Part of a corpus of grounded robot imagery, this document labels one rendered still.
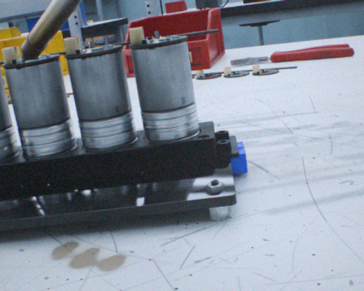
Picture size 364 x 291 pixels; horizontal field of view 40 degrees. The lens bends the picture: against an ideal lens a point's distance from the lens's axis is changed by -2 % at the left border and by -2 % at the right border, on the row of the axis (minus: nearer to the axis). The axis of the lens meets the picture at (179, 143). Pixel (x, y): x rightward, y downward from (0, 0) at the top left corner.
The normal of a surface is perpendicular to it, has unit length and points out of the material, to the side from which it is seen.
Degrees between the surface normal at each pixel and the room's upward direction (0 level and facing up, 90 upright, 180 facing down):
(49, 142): 90
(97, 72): 90
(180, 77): 90
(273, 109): 0
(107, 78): 90
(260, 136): 0
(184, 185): 0
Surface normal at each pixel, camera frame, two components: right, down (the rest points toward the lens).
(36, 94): 0.26, 0.23
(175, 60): 0.57, 0.14
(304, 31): -0.25, 0.30
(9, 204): -0.14, -0.95
